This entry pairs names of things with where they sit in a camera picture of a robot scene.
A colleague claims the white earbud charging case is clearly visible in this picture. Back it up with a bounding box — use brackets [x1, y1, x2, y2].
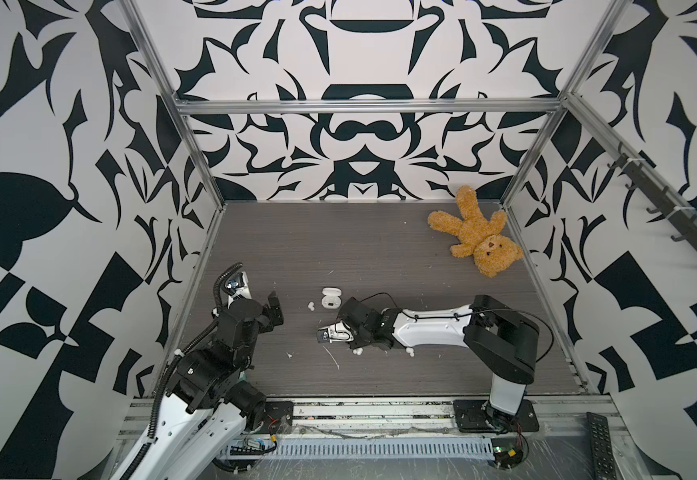
[320, 287, 342, 310]

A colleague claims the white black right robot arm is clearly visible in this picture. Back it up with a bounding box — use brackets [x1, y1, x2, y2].
[316, 295, 545, 429]

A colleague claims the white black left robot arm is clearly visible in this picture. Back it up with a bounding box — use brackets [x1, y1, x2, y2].
[112, 262, 284, 479]

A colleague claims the green circuit board left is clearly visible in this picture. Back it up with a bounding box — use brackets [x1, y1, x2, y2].
[228, 436, 278, 456]

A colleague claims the green circuit board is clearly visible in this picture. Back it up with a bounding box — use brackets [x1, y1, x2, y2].
[489, 436, 528, 470]
[228, 436, 278, 456]

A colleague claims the brown teddy bear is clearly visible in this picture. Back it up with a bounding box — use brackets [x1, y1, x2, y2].
[427, 185, 523, 278]

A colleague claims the green circuit board right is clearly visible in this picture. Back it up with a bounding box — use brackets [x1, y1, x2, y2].
[489, 436, 528, 470]

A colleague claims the black remote control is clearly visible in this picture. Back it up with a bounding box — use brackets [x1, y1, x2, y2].
[586, 412, 617, 480]

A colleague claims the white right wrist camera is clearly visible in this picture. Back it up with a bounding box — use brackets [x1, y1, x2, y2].
[316, 322, 353, 343]

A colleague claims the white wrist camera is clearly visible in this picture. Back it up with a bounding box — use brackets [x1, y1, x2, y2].
[316, 322, 353, 343]
[224, 270, 252, 303]

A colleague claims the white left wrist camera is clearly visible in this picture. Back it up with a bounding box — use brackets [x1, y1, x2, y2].
[224, 270, 252, 303]

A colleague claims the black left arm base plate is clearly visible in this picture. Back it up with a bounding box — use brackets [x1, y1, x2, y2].
[262, 400, 294, 430]

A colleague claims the aluminium mounting rail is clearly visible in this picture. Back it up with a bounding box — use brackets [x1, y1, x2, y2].
[125, 395, 625, 436]

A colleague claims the white slotted cable duct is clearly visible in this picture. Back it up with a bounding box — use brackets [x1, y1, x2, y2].
[218, 437, 494, 461]

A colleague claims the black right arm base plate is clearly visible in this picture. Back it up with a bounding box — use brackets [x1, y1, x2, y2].
[452, 399, 540, 434]

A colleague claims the black wall hook rack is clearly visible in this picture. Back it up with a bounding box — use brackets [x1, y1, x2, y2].
[608, 141, 697, 253]

